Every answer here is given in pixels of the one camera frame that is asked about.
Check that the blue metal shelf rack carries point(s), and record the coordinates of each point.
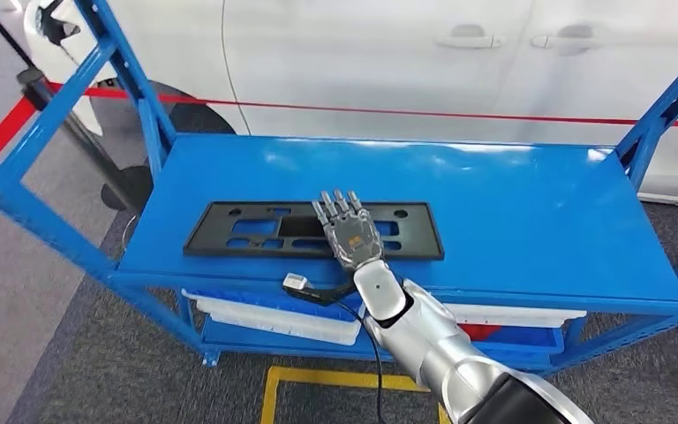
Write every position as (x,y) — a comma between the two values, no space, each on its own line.
(520,234)

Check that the black plastic plate frame part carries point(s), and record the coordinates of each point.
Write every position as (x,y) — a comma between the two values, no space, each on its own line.
(210,240)

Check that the long red barrier belt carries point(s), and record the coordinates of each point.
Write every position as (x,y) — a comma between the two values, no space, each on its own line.
(432,112)

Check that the red object in crate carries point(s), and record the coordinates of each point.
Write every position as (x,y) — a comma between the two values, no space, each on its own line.
(479,332)

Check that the black thin pole stand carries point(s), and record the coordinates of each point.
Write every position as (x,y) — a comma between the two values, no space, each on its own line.
(131,187)

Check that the chrome stanchion post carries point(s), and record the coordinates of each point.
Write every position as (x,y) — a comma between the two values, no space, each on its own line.
(32,79)

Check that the white car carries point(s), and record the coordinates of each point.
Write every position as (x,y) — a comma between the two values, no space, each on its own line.
(345,58)

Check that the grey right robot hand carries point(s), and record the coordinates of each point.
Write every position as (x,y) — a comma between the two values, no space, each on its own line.
(353,237)

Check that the black right camera bracket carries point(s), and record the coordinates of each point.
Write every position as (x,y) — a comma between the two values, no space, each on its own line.
(321,294)

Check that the short red barrier belt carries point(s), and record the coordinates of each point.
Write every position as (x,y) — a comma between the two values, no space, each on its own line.
(8,126)

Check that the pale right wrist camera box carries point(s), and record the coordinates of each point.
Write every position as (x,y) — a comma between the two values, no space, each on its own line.
(295,281)

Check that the white plastic crate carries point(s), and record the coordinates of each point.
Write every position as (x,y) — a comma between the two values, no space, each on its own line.
(520,316)
(269,325)

